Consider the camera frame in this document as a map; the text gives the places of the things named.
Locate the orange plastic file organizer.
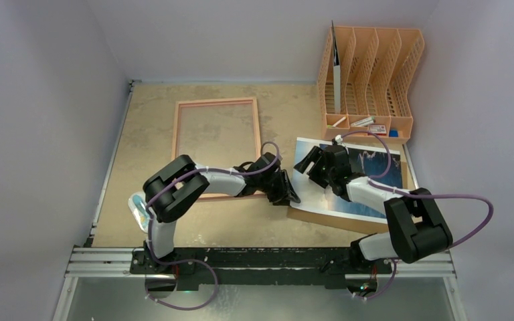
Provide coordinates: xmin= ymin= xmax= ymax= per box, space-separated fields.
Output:
xmin=317 ymin=26 xmax=425 ymax=144

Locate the red white small box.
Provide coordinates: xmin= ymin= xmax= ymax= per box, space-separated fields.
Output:
xmin=367 ymin=124 xmax=388 ymax=136

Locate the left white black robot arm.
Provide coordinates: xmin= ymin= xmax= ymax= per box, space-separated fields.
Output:
xmin=141 ymin=152 xmax=301 ymax=274

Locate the white marker pen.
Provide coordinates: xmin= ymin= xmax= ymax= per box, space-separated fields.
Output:
xmin=331 ymin=116 xmax=347 ymax=127

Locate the white folder in organizer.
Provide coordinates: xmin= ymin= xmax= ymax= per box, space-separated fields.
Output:
xmin=331 ymin=21 xmax=341 ymax=114

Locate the blue tape dispenser pack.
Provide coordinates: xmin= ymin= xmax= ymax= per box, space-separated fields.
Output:
xmin=127 ymin=191 xmax=150 ymax=233

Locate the pink wooden picture frame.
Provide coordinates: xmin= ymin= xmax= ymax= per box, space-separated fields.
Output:
xmin=170 ymin=97 xmax=268 ymax=203

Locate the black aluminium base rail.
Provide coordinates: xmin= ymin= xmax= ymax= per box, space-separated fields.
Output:
xmin=65 ymin=247 xmax=455 ymax=291

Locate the white red glue stick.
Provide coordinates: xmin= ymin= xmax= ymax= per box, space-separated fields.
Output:
xmin=350 ymin=116 xmax=375 ymax=127

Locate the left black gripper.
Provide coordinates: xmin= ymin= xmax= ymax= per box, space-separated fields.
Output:
xmin=258 ymin=170 xmax=300 ymax=206

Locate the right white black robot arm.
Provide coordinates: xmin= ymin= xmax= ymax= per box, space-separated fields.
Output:
xmin=294 ymin=144 xmax=453 ymax=272

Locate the blue landscape photo print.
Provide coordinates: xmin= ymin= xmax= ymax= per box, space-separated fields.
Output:
xmin=290 ymin=143 xmax=407 ymax=223

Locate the brown frame backing board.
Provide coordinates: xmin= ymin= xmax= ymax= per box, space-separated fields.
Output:
xmin=286 ymin=161 xmax=416 ymax=235

